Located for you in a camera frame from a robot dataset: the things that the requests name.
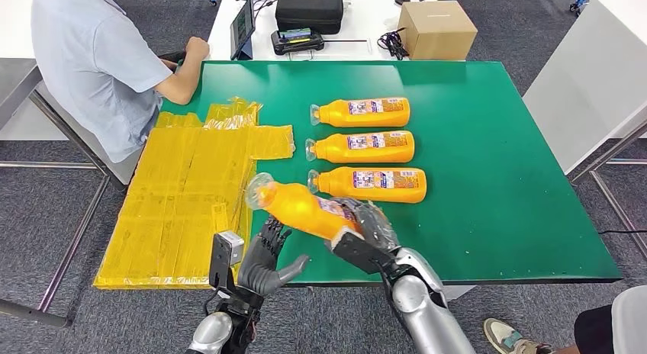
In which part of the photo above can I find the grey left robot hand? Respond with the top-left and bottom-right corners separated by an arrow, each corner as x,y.
236,216 -> 311,298

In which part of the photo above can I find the person's hand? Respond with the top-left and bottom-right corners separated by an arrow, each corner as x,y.
185,36 -> 211,61

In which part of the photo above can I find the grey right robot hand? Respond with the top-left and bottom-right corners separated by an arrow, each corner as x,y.
326,196 -> 401,253

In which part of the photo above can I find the orange detergent bottle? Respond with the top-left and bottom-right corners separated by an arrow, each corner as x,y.
309,97 -> 411,129
244,172 -> 362,242
304,131 -> 416,164
307,167 -> 428,204

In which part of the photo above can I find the black tablet on stand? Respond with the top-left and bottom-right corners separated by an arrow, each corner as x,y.
230,0 -> 257,61

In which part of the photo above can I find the black handheld controller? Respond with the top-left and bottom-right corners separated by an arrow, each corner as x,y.
270,27 -> 326,56

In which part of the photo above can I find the yellow taped cardboard mat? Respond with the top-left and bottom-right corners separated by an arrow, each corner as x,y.
93,96 -> 296,291

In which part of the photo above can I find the seated person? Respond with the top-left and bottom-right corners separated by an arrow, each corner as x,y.
30,0 -> 211,164

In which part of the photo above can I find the black carrying case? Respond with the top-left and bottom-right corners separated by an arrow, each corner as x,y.
275,0 -> 345,35

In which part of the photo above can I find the white work table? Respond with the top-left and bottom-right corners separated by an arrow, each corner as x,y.
207,0 -> 455,62

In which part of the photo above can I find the person's white shoe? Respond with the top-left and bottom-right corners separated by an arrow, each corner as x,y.
482,317 -> 553,354

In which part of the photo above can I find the white side table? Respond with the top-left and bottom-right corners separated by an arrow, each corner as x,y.
0,0 -> 141,186
522,0 -> 647,175

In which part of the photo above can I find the brown cardboard box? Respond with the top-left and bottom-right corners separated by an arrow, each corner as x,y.
397,0 -> 478,61

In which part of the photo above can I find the person in black shorts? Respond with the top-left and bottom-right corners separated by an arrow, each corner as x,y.
482,285 -> 647,354

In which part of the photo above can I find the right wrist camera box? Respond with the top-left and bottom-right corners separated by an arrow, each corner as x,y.
329,225 -> 401,277

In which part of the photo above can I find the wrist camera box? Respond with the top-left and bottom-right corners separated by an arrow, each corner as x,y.
208,230 -> 246,298
329,225 -> 401,277

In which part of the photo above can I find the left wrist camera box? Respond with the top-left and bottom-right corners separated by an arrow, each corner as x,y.
208,230 -> 246,298

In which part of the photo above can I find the black coiled cable bundle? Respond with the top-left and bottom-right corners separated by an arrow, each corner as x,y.
376,27 -> 410,61

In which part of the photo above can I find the steel table frame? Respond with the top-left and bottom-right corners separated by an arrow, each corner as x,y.
568,121 -> 647,259
0,88 -> 113,328

